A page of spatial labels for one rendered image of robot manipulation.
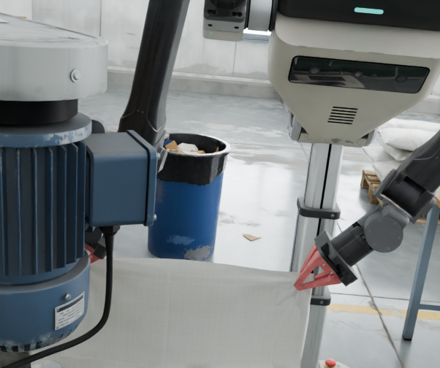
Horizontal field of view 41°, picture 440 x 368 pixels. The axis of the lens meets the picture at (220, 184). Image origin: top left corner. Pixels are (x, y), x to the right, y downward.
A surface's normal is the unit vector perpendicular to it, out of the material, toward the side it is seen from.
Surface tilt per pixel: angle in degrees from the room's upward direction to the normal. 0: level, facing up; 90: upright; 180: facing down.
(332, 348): 0
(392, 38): 40
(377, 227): 78
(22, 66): 90
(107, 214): 90
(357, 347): 0
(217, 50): 90
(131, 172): 90
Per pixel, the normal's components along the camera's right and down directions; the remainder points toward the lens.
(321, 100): -0.07, 0.84
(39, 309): 0.51, 0.34
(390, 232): -0.18, 0.08
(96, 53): 0.94, 0.18
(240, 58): -0.02, 0.31
